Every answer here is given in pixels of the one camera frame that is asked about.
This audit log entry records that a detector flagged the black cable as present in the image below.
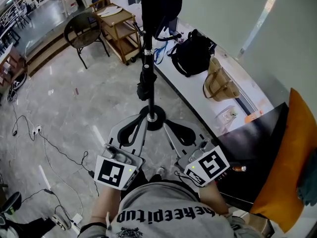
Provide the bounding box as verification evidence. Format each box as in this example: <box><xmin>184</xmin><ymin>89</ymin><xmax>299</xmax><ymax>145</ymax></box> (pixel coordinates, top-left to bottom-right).
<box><xmin>11</xmin><ymin>115</ymin><xmax>35</xmax><ymax>141</ymax></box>
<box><xmin>21</xmin><ymin>188</ymin><xmax>75</xmax><ymax>223</ymax></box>
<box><xmin>38</xmin><ymin>131</ymin><xmax>100</xmax><ymax>197</ymax></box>

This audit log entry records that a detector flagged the wooden shelf cart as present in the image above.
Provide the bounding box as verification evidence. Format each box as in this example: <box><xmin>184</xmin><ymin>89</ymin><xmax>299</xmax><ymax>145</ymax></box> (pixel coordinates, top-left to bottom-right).
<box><xmin>95</xmin><ymin>5</ymin><xmax>142</xmax><ymax>66</ymax></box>

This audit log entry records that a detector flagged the black coat stand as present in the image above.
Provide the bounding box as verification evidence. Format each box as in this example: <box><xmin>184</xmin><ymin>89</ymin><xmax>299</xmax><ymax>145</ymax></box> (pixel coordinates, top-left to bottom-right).
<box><xmin>130</xmin><ymin>0</ymin><xmax>183</xmax><ymax>131</ymax></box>

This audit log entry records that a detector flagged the person's right forearm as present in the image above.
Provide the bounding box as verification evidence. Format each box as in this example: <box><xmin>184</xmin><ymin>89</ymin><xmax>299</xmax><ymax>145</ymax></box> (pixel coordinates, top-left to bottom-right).
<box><xmin>199</xmin><ymin>182</ymin><xmax>230</xmax><ymax>215</ymax></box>

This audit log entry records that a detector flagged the black wrist cord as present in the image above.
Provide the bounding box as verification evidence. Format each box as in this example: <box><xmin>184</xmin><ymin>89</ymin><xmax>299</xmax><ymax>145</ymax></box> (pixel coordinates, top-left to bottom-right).
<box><xmin>174</xmin><ymin>171</ymin><xmax>196</xmax><ymax>185</ymax></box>

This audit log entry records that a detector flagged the person's grey printed shirt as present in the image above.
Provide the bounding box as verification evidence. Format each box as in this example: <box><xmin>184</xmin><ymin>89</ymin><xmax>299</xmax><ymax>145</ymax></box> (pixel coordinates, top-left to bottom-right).
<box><xmin>78</xmin><ymin>181</ymin><xmax>263</xmax><ymax>238</ymax></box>

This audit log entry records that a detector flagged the black backpack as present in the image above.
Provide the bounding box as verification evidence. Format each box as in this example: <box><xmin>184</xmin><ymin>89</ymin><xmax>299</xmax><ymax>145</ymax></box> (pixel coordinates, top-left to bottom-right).
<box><xmin>167</xmin><ymin>29</ymin><xmax>217</xmax><ymax>78</ymax></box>

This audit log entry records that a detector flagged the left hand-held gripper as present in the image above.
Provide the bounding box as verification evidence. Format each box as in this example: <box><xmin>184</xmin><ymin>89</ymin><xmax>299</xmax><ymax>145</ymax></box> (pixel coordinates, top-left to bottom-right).
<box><xmin>94</xmin><ymin>114</ymin><xmax>149</xmax><ymax>190</ymax></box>

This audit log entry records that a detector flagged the teal cushion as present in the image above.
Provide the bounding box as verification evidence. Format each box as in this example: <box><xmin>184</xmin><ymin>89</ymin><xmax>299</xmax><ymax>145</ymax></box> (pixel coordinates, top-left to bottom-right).
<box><xmin>297</xmin><ymin>147</ymin><xmax>317</xmax><ymax>207</ymax></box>

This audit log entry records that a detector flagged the orange cushion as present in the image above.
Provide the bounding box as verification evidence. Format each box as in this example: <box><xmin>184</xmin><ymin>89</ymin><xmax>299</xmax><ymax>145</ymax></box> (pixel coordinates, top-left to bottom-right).
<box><xmin>249</xmin><ymin>87</ymin><xmax>317</xmax><ymax>234</ymax></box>

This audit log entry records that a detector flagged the person's left forearm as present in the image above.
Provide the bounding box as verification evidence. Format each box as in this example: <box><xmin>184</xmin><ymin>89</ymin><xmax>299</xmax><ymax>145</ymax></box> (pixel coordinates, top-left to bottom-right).
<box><xmin>90</xmin><ymin>186</ymin><xmax>123</xmax><ymax>227</ymax></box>

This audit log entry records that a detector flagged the black cloth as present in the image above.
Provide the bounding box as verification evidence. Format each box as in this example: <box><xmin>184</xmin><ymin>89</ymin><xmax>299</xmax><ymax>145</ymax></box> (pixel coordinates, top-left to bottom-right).
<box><xmin>137</xmin><ymin>64</ymin><xmax>159</xmax><ymax>102</ymax></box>

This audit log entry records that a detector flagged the black round stool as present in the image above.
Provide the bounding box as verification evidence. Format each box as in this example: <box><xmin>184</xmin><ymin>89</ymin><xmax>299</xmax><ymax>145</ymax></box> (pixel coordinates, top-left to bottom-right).
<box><xmin>0</xmin><ymin>191</ymin><xmax>22</xmax><ymax>215</ymax></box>

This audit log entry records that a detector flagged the white low ledge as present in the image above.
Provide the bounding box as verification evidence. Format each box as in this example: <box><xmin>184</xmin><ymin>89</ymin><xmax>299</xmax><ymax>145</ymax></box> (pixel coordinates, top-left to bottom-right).
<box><xmin>128</xmin><ymin>16</ymin><xmax>275</xmax><ymax>137</ymax></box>

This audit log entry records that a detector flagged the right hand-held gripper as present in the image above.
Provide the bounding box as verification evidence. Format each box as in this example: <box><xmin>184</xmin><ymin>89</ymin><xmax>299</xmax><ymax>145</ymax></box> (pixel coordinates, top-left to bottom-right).
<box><xmin>162</xmin><ymin>119</ymin><xmax>230</xmax><ymax>188</ymax></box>

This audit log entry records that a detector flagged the brown wooden side table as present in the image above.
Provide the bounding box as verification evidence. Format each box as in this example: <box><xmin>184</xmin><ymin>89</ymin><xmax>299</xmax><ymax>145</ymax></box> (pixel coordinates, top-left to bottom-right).
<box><xmin>0</xmin><ymin>45</ymin><xmax>27</xmax><ymax>86</ymax></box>

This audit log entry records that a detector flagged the orange drink bottle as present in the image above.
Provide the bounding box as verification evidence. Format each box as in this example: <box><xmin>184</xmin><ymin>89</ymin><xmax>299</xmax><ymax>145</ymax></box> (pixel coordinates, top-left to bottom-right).
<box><xmin>244</xmin><ymin>110</ymin><xmax>264</xmax><ymax>122</ymax></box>

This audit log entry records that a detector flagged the dark wicker chair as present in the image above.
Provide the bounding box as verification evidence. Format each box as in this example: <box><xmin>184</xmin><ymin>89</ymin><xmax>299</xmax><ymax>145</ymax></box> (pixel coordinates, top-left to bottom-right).
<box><xmin>63</xmin><ymin>11</ymin><xmax>110</xmax><ymax>69</ymax></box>

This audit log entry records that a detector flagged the white power adapter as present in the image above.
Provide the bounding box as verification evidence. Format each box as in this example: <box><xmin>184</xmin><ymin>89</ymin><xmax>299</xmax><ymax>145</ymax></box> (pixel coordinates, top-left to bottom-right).
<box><xmin>71</xmin><ymin>213</ymin><xmax>84</xmax><ymax>225</ymax></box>

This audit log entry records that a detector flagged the clear plastic bag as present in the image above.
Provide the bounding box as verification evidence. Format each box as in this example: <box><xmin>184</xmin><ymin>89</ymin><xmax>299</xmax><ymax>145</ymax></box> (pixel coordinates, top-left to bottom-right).
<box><xmin>214</xmin><ymin>105</ymin><xmax>238</xmax><ymax>133</ymax></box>

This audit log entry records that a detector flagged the blue lanyard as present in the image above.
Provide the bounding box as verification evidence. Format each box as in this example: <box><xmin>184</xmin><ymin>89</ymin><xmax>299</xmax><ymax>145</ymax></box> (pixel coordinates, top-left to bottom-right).
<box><xmin>153</xmin><ymin>42</ymin><xmax>174</xmax><ymax>64</ymax></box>

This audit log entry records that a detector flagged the wooden armchair blue cushion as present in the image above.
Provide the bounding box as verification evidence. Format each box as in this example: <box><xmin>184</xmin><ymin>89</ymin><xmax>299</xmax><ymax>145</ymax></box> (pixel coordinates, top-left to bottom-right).
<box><xmin>89</xmin><ymin>0</ymin><xmax>113</xmax><ymax>11</ymax></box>

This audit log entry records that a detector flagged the woven straw handbag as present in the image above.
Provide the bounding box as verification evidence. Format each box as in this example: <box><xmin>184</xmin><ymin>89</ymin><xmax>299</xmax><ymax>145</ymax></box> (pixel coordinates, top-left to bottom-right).
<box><xmin>203</xmin><ymin>57</ymin><xmax>241</xmax><ymax>102</ymax></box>

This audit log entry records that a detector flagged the black white round device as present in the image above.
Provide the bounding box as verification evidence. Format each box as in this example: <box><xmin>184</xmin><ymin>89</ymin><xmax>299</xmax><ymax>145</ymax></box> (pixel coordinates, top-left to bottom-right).
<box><xmin>7</xmin><ymin>72</ymin><xmax>27</xmax><ymax>101</ymax></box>

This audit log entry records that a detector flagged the black side table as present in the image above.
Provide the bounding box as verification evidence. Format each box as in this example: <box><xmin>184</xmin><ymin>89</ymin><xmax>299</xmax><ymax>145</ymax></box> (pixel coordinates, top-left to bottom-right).
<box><xmin>215</xmin><ymin>102</ymin><xmax>290</xmax><ymax>212</ymax></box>

